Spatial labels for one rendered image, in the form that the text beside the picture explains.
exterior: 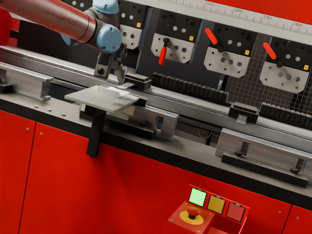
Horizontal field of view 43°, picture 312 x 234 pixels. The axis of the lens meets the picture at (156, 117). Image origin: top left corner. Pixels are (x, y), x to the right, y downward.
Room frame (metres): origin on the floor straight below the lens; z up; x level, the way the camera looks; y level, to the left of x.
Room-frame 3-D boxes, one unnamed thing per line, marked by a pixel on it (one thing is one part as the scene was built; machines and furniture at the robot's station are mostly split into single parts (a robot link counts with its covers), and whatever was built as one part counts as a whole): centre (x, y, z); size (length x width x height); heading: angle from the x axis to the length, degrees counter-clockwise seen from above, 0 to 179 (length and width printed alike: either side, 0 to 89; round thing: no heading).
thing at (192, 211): (1.07, -0.17, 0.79); 0.04 x 0.04 x 0.04
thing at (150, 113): (1.51, 0.11, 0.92); 0.39 x 0.06 x 0.10; 78
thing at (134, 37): (1.52, 0.19, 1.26); 0.15 x 0.09 x 0.17; 78
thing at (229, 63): (1.44, -0.20, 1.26); 0.15 x 0.09 x 0.17; 78
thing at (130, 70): (1.52, 0.16, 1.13); 0.10 x 0.02 x 0.10; 78
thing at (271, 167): (1.34, -0.42, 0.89); 0.30 x 0.05 x 0.03; 78
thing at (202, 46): (2.07, 0.29, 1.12); 1.13 x 0.02 x 0.44; 78
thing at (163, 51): (1.43, 0.03, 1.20); 0.04 x 0.02 x 0.10; 168
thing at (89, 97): (1.38, 0.20, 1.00); 0.26 x 0.18 x 0.01; 168
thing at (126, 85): (1.68, 0.14, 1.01); 0.26 x 0.12 x 0.05; 168
